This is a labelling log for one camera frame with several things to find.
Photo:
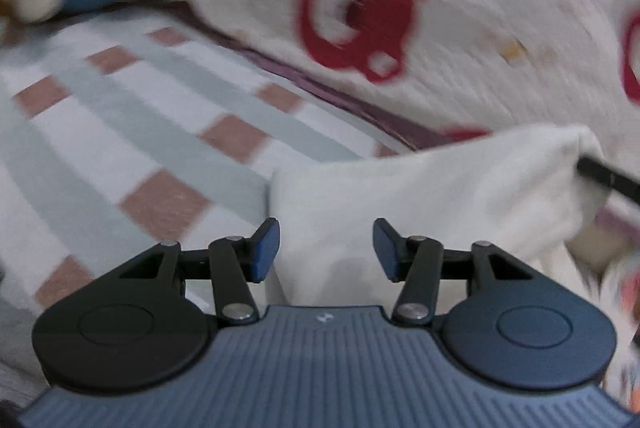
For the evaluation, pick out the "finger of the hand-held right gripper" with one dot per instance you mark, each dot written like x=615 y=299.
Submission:
x=607 y=178

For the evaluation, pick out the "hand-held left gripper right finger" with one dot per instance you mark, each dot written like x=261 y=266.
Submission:
x=386 y=253

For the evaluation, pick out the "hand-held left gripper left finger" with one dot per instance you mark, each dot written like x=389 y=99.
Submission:
x=265 y=250

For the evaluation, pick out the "white garment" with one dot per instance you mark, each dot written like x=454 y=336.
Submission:
x=450 y=188

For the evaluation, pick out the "floral quilt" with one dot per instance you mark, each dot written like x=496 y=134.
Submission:
x=631 y=293

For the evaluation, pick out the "white bear print quilt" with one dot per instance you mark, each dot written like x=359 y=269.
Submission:
x=500 y=33

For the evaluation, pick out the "checked bed sheet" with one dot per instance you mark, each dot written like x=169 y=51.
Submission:
x=125 y=118

